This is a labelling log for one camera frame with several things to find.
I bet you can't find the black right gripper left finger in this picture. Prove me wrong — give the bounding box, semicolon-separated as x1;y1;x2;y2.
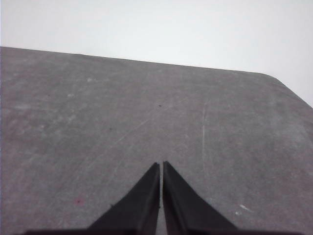
85;162;161;235

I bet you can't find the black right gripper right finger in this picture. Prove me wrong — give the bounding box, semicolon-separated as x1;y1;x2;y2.
162;160;239;235

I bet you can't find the grey table cloth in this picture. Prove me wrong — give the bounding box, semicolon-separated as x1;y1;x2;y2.
0;46;313;235

